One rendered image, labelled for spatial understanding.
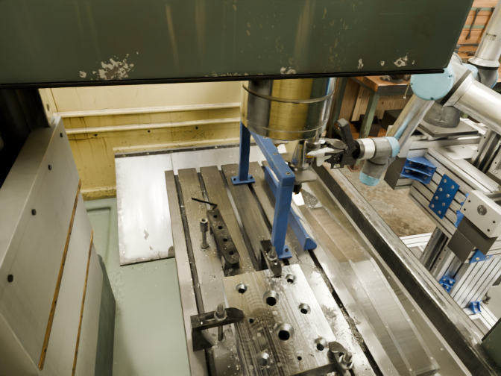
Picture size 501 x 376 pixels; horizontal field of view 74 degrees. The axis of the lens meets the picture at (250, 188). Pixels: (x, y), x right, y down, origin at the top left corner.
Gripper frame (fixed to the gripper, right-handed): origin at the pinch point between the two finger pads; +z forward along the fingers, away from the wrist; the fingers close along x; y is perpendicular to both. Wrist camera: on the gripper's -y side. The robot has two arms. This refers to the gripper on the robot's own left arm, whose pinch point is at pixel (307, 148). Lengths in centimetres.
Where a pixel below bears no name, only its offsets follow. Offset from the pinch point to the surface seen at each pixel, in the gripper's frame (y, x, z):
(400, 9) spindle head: -48, -49, 18
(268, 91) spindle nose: -35, -43, 32
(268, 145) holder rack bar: -2.6, -1.0, 14.7
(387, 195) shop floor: 115, 103, -145
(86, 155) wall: 34, 65, 82
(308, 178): -1.4, -19.7, 8.7
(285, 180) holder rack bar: -1.2, -19.4, 15.5
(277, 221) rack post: 14.0, -19.2, 15.7
